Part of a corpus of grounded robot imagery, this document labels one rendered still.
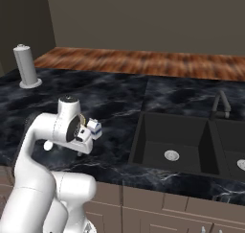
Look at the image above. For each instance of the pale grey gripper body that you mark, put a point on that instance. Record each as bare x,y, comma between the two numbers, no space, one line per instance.
83,145

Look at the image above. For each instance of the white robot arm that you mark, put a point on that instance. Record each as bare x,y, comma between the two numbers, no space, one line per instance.
35,185

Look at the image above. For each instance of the white and blue milk carton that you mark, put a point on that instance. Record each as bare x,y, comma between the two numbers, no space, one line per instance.
95,128

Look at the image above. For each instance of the black double sink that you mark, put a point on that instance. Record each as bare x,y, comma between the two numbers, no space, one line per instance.
172,144

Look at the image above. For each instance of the white egg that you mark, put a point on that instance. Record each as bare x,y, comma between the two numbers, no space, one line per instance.
48,145

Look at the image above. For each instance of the taupe drawer front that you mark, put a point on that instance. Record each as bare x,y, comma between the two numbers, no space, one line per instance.
217,211
143,198
108,193
175,203

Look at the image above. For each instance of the taupe cupboard door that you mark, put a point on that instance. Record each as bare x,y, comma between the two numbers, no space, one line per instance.
103,219
231,229
166,222

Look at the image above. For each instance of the grey paper towel holder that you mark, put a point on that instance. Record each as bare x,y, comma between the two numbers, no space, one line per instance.
26,67

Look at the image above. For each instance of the black tap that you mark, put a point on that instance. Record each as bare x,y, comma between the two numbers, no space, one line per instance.
223,104

